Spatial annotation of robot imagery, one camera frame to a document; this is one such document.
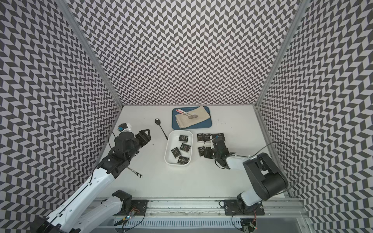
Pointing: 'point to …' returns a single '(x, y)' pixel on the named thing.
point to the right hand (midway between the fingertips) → (205, 153)
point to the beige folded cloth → (187, 119)
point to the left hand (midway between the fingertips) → (147, 133)
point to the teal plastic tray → (204, 124)
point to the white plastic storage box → (172, 142)
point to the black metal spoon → (158, 122)
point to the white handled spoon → (193, 115)
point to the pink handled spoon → (189, 116)
